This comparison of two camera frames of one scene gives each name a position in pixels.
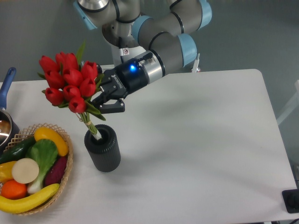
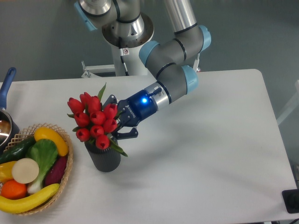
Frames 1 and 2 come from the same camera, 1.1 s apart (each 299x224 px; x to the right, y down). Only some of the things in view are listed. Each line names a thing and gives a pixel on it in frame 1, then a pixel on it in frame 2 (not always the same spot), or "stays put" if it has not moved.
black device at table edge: x=290 y=198 stays put
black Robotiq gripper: x=127 y=77 → x=131 y=111
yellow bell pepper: x=6 y=171 stays put
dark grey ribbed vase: x=106 y=151 stays put
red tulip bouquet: x=71 y=83 → x=95 y=121
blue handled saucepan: x=7 y=130 stays put
